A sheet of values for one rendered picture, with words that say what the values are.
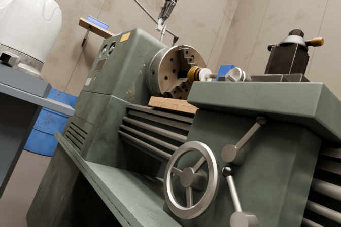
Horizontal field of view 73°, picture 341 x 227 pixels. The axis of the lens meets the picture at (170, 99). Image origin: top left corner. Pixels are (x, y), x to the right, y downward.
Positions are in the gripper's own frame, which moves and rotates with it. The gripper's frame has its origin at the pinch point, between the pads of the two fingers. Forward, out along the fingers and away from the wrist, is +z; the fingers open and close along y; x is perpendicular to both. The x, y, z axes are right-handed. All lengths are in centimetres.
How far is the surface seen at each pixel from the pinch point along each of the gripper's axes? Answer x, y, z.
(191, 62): 8.5, 29.6, 21.5
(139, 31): -12.6, 7.2, 13.5
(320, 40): 3, 87, 22
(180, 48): 4.1, 23.4, 16.1
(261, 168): -14, 92, 58
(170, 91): 4.6, 27.6, 38.7
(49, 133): 10, -216, 106
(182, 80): 7.9, 29.1, 31.6
